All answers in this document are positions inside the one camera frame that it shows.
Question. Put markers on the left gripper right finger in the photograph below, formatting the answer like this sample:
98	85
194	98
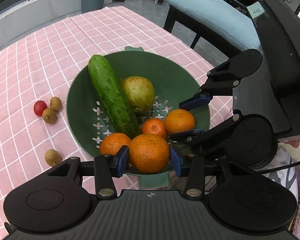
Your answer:
195	168

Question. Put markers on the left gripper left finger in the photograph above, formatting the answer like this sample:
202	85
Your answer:
104	168

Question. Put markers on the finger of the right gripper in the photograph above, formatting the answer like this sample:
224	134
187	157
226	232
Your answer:
196	138
198	100

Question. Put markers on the orange tangerine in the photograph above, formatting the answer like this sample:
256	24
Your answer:
113	142
149	153
154	126
179	120

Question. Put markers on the green cucumber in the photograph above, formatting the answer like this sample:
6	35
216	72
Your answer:
112	97

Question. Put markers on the yellow-green pear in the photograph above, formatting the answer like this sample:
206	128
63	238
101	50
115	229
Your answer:
140	93

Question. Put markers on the brown longan front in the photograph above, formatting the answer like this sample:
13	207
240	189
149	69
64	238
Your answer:
53	158

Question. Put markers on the brown longan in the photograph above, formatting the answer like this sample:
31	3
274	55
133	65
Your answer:
49	116
55	104
53	158

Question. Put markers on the black wooden chair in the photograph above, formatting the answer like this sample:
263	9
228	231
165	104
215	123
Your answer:
206	42

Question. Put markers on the brown longan middle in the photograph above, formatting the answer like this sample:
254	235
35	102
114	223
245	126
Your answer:
49	116

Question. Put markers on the brown longan right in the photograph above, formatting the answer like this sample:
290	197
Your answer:
55	104

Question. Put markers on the black round table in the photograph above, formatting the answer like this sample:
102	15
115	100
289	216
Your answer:
278	30

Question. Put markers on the light blue seat cushion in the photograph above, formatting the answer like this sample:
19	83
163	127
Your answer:
223	19

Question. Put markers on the small red fruit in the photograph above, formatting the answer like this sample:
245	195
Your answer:
39	107

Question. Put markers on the white TV console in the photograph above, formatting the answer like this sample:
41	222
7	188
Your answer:
28	15

